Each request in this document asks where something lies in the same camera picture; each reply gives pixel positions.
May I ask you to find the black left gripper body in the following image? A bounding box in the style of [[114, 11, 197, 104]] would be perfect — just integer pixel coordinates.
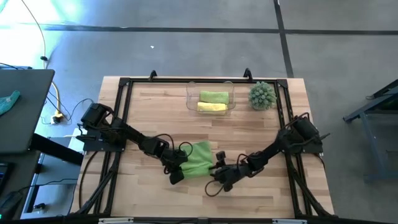
[[160, 148, 190, 172]]

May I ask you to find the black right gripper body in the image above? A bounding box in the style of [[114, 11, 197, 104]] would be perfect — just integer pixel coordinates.
[[211, 164, 252, 185]]

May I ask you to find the bright green microfiber towel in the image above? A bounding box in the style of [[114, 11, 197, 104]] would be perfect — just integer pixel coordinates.
[[179, 141, 215, 180]]

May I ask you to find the yellow microfiber towel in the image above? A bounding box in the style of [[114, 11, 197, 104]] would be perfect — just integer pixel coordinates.
[[197, 101, 228, 113]]

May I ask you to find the lime yellow-green microfiber towel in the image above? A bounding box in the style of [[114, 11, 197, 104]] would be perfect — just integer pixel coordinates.
[[199, 90, 230, 105]]

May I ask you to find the clear plastic basket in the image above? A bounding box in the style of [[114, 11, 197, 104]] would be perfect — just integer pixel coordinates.
[[185, 80, 236, 116]]

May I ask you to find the artificial plant in grey pot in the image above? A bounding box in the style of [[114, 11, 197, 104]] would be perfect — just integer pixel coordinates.
[[248, 81, 277, 111]]

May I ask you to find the yellow power adapter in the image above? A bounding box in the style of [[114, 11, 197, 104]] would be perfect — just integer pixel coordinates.
[[51, 111, 65, 124]]

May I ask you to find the blue-grey metal cart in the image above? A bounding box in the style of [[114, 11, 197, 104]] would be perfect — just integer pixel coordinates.
[[343, 79, 398, 183]]

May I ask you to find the dark grey desk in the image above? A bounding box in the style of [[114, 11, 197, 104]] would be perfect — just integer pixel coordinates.
[[0, 68, 56, 156]]

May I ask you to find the teal cloth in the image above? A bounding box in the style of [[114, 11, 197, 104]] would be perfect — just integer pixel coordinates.
[[0, 90, 21, 116]]

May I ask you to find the black left camera cable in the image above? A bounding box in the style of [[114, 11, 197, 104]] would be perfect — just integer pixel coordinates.
[[155, 133, 194, 158]]

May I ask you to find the black camera cable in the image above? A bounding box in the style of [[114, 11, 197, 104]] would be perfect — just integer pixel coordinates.
[[204, 179, 225, 198], [155, 133, 194, 158]]

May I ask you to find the black right camera cable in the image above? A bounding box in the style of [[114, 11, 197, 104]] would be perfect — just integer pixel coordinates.
[[204, 179, 225, 198]]

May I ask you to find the silver frame bracket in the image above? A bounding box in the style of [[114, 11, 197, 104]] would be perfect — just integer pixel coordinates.
[[98, 217, 134, 224], [272, 218, 308, 224]]

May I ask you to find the black aluminium table frame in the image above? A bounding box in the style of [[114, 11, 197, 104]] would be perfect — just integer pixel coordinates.
[[70, 67, 335, 218]]

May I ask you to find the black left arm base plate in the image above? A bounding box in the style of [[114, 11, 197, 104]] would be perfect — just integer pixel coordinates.
[[76, 127, 127, 153]]

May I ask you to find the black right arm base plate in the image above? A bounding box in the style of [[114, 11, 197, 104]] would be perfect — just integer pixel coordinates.
[[279, 133, 324, 155]]

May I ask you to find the thin black floor cable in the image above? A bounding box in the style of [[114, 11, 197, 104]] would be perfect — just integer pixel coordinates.
[[46, 98, 96, 125]]

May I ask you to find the yellow floor cable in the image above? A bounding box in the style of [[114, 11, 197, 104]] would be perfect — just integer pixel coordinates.
[[51, 81, 63, 116]]

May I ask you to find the white floor cable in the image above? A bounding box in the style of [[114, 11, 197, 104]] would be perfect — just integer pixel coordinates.
[[20, 0, 47, 70]]

